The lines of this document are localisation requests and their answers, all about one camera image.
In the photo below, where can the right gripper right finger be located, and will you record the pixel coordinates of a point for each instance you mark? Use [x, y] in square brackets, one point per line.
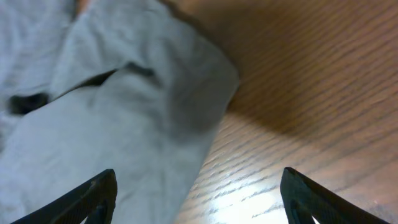
[307, 202]

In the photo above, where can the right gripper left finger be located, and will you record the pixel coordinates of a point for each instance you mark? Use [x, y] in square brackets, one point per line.
[93, 201]

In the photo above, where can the grey shorts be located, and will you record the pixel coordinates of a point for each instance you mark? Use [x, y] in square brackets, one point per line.
[123, 85]

